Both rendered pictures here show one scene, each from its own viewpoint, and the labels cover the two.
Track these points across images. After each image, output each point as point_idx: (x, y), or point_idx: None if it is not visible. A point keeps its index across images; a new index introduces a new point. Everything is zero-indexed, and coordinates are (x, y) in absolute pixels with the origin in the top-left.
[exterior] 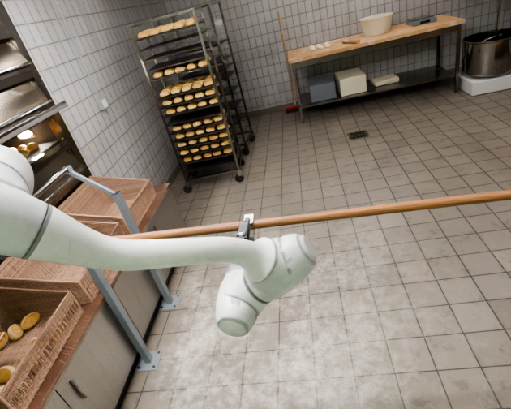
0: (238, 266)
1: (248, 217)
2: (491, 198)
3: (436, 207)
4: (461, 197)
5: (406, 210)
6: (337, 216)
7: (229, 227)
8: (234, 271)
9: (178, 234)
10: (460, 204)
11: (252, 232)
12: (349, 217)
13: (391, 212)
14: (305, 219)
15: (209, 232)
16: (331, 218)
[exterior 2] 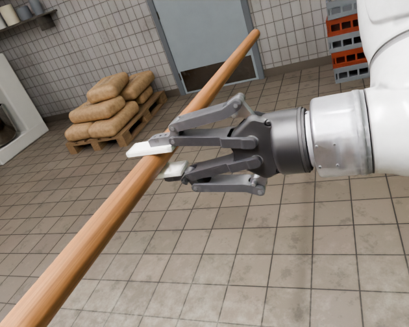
0: (354, 91)
1: (154, 135)
2: (256, 36)
3: (247, 51)
4: (247, 39)
5: (240, 60)
6: (218, 84)
7: (140, 180)
8: (374, 93)
9: (43, 307)
10: (251, 45)
11: (176, 163)
12: (224, 82)
13: (236, 65)
14: (203, 103)
15: (115, 224)
16: (217, 91)
